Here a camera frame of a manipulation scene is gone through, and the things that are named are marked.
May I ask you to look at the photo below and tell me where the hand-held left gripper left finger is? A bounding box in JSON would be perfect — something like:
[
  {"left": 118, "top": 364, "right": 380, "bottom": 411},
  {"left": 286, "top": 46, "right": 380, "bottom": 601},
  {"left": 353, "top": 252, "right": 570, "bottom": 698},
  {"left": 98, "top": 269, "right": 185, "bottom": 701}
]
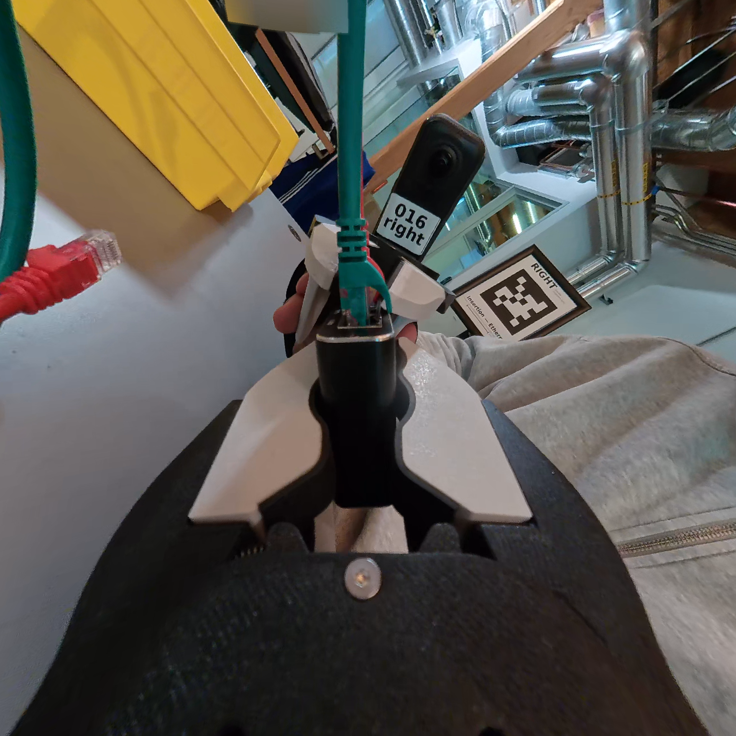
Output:
[{"left": 189, "top": 345, "right": 335, "bottom": 554}]

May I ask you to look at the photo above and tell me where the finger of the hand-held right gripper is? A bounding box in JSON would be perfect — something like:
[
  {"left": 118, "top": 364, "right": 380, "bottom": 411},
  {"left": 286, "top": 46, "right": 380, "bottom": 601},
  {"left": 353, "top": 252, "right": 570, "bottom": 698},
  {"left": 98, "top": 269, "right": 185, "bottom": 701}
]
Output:
[
  {"left": 386, "top": 259, "right": 450, "bottom": 321},
  {"left": 294, "top": 223, "right": 345, "bottom": 347}
]

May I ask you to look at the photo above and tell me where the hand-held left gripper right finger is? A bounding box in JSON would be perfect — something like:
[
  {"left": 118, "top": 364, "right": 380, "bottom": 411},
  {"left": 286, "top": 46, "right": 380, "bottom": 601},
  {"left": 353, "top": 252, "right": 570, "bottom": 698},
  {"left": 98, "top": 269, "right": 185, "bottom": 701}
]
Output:
[{"left": 394, "top": 339, "right": 532, "bottom": 554}]

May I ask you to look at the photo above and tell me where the black adapter box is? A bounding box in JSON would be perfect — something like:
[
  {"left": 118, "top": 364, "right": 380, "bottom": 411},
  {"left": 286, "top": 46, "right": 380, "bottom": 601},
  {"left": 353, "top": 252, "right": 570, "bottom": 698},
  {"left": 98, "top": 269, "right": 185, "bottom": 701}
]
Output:
[{"left": 315, "top": 307, "right": 399, "bottom": 509}]

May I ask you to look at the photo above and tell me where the green network cable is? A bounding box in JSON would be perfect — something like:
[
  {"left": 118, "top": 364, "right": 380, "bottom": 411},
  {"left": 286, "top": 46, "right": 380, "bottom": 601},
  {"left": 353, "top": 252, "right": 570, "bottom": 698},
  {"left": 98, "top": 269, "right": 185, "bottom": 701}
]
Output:
[{"left": 0, "top": 0, "right": 394, "bottom": 330}]

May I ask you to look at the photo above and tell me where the yellow plastic bin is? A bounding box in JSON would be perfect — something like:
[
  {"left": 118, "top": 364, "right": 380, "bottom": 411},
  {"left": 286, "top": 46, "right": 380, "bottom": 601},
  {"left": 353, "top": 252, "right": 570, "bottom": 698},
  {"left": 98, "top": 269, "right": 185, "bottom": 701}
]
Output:
[{"left": 14, "top": 0, "right": 301, "bottom": 212}]

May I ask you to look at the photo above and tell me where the red network cable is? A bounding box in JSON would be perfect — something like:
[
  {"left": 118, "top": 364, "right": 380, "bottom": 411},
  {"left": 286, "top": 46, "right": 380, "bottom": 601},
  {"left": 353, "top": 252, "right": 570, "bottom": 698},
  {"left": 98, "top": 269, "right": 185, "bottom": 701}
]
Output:
[{"left": 0, "top": 229, "right": 123, "bottom": 330}]

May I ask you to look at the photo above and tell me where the person's right forearm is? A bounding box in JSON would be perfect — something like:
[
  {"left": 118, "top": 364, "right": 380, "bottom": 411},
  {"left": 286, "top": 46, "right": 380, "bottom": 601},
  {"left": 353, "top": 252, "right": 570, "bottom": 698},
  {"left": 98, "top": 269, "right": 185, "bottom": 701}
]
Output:
[{"left": 414, "top": 330, "right": 507, "bottom": 403}]

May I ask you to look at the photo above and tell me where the person's right hand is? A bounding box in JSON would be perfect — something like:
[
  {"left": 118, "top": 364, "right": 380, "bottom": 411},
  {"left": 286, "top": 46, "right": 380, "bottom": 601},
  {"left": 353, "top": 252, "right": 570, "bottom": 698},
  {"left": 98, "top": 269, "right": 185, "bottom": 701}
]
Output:
[{"left": 272, "top": 270, "right": 419, "bottom": 346}]

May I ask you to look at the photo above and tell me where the blue cloth jacket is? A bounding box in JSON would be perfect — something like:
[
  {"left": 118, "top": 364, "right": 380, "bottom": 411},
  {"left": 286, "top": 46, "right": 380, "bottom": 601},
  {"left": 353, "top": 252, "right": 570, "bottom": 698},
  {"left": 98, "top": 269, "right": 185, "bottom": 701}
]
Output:
[{"left": 270, "top": 151, "right": 375, "bottom": 231}]

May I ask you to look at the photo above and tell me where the framed fiducial marker sign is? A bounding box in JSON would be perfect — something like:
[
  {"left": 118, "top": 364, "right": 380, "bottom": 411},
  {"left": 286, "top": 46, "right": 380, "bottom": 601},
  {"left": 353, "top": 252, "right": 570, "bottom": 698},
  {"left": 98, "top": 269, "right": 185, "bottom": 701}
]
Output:
[{"left": 450, "top": 244, "right": 593, "bottom": 341}]

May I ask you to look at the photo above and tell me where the silver ventilation duct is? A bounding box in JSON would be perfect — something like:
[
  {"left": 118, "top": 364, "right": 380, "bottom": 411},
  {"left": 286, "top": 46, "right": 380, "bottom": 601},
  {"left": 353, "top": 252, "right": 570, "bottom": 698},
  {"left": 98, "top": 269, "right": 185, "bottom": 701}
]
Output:
[{"left": 385, "top": 0, "right": 736, "bottom": 300}]

